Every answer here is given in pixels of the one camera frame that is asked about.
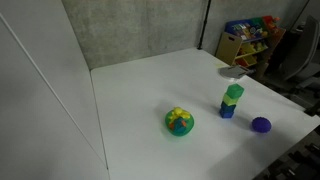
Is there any yellow toy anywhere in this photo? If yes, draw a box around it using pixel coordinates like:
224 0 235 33
168 106 192 123

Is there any green bowl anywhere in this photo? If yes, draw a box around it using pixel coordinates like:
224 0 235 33
164 109 196 137

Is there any wooden toy shelf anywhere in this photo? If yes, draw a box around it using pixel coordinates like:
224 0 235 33
215 15 287 80

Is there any blue toy bin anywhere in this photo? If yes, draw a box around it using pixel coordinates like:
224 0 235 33
224 18 265 42

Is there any dark teal block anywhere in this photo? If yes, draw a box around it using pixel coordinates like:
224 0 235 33
220 101 237 113

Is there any yellow-green block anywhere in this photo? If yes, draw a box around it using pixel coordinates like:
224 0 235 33
222 93 240 107

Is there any blue block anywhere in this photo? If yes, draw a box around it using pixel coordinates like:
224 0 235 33
218 107 236 119

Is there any green block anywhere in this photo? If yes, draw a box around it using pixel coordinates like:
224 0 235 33
227 83 245 100

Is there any black stand pole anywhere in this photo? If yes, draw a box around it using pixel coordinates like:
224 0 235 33
196 0 213 51

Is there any purple spiky ball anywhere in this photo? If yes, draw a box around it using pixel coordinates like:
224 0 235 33
251 116 273 134

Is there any grey office chair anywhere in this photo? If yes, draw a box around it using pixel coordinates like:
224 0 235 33
263 14 320 108

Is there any black perforated base board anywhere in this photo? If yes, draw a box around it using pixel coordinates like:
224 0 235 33
254 125 320 180

